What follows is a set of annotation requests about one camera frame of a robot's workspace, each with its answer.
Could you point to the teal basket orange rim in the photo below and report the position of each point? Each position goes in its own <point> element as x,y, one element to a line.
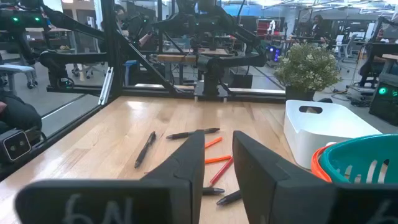
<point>357,155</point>

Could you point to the white wheeled bench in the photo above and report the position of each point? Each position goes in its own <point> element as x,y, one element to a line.
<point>15,69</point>

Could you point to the black aluminium table frame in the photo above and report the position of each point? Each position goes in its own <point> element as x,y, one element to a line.
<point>112,46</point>

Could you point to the wooden workbench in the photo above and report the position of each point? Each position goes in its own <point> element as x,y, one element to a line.
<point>175,58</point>

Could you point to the orange pencil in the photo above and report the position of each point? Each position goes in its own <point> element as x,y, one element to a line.
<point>214,142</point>
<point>218,159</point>

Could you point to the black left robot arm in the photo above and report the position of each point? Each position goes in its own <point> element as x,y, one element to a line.
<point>214,71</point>

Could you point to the potted green plant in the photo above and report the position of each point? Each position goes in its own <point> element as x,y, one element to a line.
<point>306,68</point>

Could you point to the grey depth camera box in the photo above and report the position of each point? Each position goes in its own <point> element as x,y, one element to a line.
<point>15,145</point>

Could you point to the red pencil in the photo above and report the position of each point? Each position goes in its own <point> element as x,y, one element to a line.
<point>221,171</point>

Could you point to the white plastic bin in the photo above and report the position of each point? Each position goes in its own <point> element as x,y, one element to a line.
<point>326,130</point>

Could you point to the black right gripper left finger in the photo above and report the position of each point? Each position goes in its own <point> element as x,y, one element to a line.
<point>155,199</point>

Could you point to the silver aluminium bracket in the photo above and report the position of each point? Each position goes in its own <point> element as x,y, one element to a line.
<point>106,85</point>

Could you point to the person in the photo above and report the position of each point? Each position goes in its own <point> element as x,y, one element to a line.
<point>133,28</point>
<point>18,115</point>
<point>317,28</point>

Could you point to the background black robot arm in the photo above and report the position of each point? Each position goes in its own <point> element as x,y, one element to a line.
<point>77,57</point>

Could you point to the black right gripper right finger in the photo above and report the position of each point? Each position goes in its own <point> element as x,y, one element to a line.
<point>280,193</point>

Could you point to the black computer green lights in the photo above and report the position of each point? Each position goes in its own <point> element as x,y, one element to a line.
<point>384,102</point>

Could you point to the black retractable pen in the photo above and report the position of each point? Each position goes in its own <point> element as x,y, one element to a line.
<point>214,191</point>
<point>229,197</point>
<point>192,133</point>
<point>145,150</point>

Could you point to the blue stool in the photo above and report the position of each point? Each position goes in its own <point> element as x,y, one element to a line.
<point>130,71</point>

